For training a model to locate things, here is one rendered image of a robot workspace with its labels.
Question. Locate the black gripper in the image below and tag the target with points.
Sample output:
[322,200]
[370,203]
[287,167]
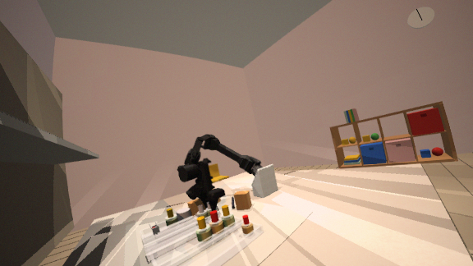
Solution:
[210,195]

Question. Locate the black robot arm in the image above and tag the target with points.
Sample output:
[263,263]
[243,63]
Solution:
[194,168]

